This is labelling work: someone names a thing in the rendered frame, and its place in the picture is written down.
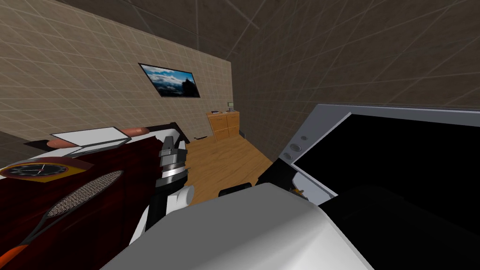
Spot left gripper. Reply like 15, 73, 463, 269
158, 135, 188, 168

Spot wooden dresser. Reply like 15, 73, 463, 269
206, 101, 241, 143

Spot framed sky picture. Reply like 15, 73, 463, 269
138, 62, 201, 99

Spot bed with dark red blanket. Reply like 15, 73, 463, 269
0, 122, 190, 270

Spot tennis racket with orange grip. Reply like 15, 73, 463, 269
0, 169, 125, 269

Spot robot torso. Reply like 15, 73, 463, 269
99, 182, 373, 270

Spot round black clock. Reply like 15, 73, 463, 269
0, 157, 94, 184

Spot grey appliance with black door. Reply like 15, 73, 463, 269
278, 104, 480, 229

